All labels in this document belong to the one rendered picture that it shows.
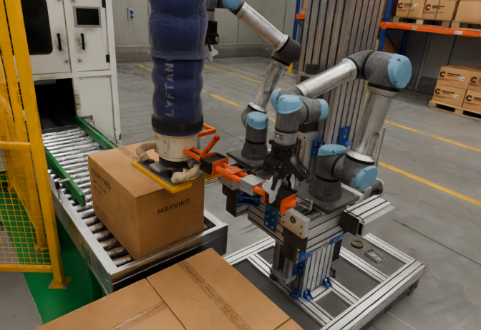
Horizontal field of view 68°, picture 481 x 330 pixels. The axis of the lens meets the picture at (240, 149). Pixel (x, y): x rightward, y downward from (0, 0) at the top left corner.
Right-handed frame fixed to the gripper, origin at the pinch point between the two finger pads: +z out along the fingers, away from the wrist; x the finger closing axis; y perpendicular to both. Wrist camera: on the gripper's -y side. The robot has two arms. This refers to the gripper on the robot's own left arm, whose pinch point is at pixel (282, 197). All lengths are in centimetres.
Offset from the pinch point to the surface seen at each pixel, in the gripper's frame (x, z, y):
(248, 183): 3.8, -1.3, 12.7
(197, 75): -2, -33, 51
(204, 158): 3.4, -1.6, 38.3
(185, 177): 10.6, 6.4, 41.4
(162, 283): 16, 66, 52
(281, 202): 5.0, -1.5, -3.6
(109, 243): 21, 67, 96
